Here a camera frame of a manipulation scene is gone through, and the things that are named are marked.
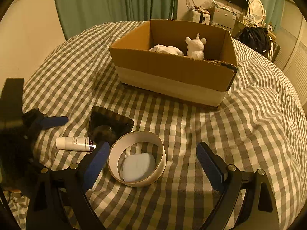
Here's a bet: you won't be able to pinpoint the silver mini fridge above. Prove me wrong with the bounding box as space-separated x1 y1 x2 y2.
210 7 236 29

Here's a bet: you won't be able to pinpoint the white lotion tube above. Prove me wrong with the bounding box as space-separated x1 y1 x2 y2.
56 137 96 152

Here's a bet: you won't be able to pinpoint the black square tray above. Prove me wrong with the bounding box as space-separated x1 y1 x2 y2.
87 106 134 146

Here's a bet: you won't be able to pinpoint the chair with black clothes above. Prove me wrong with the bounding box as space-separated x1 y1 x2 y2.
235 27 281 62

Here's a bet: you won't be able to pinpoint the white wardrobe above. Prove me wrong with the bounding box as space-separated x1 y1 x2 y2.
274 0 306 111

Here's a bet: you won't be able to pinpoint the grey checkered bed quilt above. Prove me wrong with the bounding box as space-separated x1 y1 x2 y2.
8 20 307 230

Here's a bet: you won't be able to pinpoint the brown cardboard box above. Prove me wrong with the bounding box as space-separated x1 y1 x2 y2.
109 19 238 108

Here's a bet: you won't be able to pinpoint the white oval mirror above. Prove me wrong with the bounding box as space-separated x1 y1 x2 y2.
247 0 266 25

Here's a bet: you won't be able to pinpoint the white suitcase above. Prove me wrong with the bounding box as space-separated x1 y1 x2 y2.
189 9 211 24

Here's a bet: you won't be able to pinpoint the large green curtain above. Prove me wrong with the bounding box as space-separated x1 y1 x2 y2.
55 0 177 39

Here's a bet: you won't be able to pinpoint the light blue earbud case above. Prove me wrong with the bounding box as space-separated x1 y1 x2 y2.
122 153 156 182

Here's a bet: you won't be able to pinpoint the white tape ring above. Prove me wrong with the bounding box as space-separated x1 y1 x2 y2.
106 130 167 188

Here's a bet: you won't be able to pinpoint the white bear figurine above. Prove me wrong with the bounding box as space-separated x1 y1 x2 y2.
185 33 207 60

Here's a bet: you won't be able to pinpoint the white crumpled socks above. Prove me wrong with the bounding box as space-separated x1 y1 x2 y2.
149 44 184 56

